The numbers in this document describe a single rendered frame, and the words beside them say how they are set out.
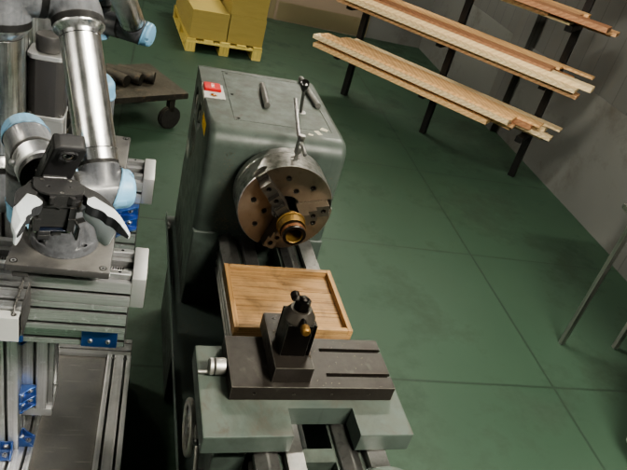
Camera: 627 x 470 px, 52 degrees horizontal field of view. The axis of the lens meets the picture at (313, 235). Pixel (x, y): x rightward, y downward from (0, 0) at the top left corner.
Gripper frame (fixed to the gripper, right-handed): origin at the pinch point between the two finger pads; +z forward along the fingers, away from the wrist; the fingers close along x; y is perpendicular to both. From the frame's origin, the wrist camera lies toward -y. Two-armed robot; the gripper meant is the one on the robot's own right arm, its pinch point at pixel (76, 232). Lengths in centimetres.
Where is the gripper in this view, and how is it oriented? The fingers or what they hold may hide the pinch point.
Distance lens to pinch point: 92.4
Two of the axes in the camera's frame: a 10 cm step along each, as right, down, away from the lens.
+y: -3.5, 8.3, 4.4
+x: -7.9, -0.1, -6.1
